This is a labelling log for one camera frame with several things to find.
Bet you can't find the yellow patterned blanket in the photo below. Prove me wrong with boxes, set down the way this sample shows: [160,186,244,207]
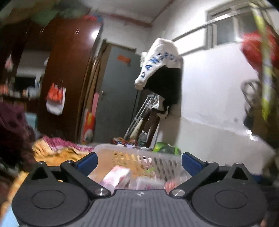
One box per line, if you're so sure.
[1,136,94,207]

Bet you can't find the small red packet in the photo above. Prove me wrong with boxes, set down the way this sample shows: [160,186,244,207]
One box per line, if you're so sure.
[164,178,185,194]

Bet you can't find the red white tissue box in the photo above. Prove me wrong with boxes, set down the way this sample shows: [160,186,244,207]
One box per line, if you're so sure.
[100,166,132,191]

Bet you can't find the red yellow paper bag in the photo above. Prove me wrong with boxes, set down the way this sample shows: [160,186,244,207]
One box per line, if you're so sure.
[80,108,95,144]

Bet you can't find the green plastic bag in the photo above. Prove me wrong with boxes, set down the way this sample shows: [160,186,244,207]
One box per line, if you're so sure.
[153,142,182,156]

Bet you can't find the dark maroon clothes pile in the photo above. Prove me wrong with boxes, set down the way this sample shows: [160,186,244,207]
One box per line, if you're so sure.
[1,102,36,172]

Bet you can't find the red white hanging bag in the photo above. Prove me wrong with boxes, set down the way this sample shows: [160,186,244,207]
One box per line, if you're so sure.
[46,83,66,116]

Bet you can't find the dark olive hanging bag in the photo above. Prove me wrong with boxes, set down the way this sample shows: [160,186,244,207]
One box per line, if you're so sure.
[241,72,278,149]

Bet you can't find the aluminium crutches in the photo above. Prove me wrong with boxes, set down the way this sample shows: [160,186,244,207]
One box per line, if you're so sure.
[124,93,159,140]

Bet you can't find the grey metal door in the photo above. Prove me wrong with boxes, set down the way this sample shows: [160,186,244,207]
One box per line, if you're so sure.
[93,45,140,143]

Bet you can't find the black hanging garment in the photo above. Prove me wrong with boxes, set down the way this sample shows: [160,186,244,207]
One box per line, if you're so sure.
[144,66,182,118]

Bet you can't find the dark red wooden wardrobe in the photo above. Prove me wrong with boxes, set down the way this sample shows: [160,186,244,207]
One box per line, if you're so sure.
[1,17,103,142]

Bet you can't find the white garment blue letters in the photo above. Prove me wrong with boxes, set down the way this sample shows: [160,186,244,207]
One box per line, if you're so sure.
[134,38,183,90]

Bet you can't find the small white hanging bag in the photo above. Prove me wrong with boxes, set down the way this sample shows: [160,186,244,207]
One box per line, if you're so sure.
[5,53,14,72]

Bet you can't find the window with metal bars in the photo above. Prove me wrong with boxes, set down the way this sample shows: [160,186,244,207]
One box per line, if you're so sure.
[172,0,279,55]

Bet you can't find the coiled grey cable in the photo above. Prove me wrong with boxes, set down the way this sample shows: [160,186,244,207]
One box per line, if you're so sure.
[241,78,265,114]

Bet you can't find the yellow green hanging strap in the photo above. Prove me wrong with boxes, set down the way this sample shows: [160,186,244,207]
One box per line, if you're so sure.
[249,2,275,122]

